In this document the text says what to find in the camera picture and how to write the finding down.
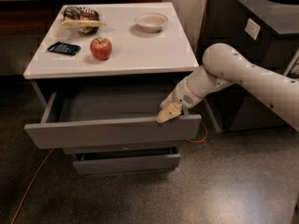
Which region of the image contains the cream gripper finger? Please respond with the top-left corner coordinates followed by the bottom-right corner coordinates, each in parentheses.
top-left (156, 103), bottom-right (182, 123)
top-left (160, 94), bottom-right (174, 109)

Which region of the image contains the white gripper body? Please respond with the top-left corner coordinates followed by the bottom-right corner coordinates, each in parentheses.
top-left (170, 77), bottom-right (206, 108)

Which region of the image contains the red apple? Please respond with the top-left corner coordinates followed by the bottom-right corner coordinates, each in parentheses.
top-left (90, 37), bottom-right (112, 61)

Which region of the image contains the grey top drawer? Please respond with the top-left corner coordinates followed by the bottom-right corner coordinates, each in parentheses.
top-left (24, 85), bottom-right (201, 149)

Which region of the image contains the grey drawer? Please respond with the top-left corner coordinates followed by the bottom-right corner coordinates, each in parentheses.
top-left (73, 147), bottom-right (180, 175)
top-left (63, 141), bottom-right (183, 155)
top-left (24, 85), bottom-right (201, 149)

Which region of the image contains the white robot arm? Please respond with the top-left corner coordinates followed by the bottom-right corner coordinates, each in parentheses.
top-left (156, 43), bottom-right (299, 131)

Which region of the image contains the grey bottom drawer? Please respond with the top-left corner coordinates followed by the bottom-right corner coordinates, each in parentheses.
top-left (73, 147), bottom-right (180, 175)

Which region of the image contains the grey drawer cabinet white top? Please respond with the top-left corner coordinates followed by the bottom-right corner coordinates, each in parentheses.
top-left (24, 3), bottom-right (198, 162)

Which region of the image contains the grey middle drawer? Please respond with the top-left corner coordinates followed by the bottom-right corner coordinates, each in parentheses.
top-left (63, 141), bottom-right (183, 155)

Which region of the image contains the white paper bowl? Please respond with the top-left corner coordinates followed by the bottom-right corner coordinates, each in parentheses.
top-left (135, 13), bottom-right (167, 34)

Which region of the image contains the white label on bin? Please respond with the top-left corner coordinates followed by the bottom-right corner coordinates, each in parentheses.
top-left (245, 19), bottom-right (261, 40)

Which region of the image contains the black trash bin cabinet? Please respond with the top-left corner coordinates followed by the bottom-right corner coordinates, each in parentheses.
top-left (196, 0), bottom-right (299, 132)

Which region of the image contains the brown snack bag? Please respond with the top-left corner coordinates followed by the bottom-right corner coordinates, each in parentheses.
top-left (60, 6), bottom-right (107, 34)

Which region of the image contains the dark blue snack packet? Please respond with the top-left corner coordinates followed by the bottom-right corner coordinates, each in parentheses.
top-left (47, 42), bottom-right (81, 56)

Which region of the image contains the dark wooden bench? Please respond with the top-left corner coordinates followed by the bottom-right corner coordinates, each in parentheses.
top-left (0, 0), bottom-right (161, 35)

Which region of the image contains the orange extension cable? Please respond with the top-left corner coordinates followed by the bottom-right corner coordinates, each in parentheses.
top-left (8, 0), bottom-right (219, 224)

